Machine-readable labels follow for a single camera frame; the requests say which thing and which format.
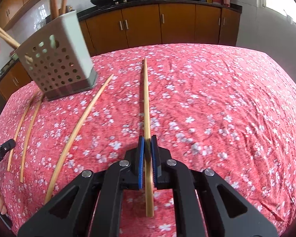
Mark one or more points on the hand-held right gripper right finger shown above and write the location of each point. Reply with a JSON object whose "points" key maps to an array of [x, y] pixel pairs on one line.
{"points": [[154, 163]]}

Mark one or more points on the perforated pale green utensil holder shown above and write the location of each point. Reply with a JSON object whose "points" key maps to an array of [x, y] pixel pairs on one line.
{"points": [[71, 42]]}

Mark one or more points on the wooden base cabinets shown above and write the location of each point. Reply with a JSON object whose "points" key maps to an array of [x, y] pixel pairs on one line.
{"points": [[143, 27]]}

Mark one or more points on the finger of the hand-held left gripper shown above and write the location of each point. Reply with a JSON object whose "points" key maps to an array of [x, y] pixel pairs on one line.
{"points": [[5, 148]]}

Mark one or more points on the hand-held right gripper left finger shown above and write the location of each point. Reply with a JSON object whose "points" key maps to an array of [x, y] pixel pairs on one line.
{"points": [[141, 163]]}

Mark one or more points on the black gas stove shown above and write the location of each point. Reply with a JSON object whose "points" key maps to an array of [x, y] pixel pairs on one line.
{"points": [[122, 2]]}

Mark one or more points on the red floral tablecloth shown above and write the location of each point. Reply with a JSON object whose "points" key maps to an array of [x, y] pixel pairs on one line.
{"points": [[212, 116]]}

